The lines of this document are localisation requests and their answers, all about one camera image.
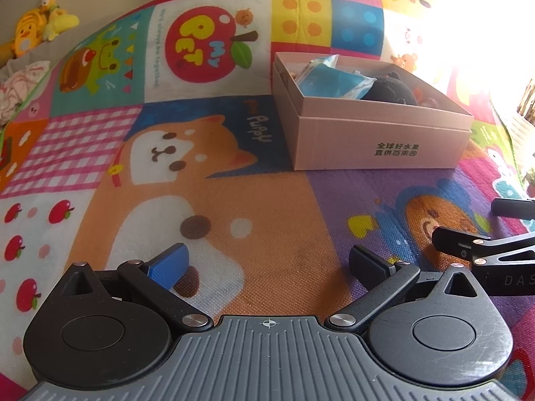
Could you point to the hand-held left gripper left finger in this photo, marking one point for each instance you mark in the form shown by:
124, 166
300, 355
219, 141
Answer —
167, 267

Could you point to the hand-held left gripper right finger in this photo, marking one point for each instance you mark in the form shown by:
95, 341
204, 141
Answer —
370, 267

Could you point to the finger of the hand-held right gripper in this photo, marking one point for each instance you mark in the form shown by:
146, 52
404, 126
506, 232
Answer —
514, 207
480, 244

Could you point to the pink cardboard box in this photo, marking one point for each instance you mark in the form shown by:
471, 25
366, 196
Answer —
355, 146

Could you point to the black plush toy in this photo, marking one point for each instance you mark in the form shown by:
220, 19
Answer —
388, 90

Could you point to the blue wet wipes packet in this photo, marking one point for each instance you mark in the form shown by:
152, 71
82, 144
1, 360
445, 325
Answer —
330, 81

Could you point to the white ribbed planter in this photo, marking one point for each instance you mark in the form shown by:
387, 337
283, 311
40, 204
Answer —
526, 121

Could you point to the colourful cartoon play mat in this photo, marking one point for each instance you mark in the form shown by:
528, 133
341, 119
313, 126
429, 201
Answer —
250, 200

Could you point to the white pink crumpled clothes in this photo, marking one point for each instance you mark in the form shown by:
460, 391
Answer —
21, 92

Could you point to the long yellow pillow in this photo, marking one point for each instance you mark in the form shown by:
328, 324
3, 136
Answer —
6, 52

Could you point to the small yellow plush toy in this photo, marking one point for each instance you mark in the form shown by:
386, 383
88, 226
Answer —
60, 19

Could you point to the yellow duck plush toy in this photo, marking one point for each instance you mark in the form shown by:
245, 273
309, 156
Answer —
29, 33

